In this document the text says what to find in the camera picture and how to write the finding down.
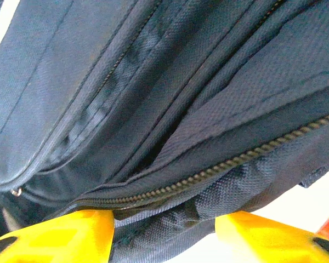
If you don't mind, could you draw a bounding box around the navy blue backpack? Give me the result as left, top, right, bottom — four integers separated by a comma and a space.
0, 0, 329, 263

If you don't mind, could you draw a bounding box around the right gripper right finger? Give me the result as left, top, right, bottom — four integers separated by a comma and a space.
214, 210, 329, 263

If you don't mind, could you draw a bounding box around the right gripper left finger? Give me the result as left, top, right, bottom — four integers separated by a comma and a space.
0, 209, 116, 263

